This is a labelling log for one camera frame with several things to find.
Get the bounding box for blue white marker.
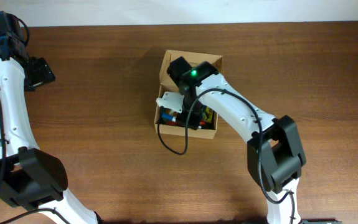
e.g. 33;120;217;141
161;113;176;122

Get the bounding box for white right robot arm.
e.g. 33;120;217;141
157;57;306;223

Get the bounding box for brown cardboard box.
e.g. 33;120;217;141
158;50;223;139

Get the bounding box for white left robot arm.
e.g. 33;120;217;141
0;11;101;223

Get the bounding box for orange utility knife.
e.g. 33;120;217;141
164;121;209;129

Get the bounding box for yellow highlighter marker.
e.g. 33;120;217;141
203;106;214;123

